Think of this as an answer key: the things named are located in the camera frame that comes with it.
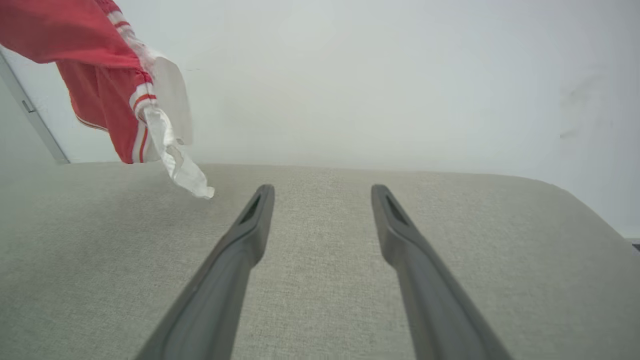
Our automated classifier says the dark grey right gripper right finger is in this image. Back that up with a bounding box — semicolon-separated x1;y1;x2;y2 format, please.
370;184;513;360

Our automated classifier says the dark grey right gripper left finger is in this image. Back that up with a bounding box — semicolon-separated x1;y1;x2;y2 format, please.
135;184;276;360

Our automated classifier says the red garment with white stripes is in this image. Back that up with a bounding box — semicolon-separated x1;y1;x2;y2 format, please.
0;0;216;200

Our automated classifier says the grey metal wall strip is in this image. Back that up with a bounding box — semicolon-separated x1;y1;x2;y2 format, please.
0;45;71;165

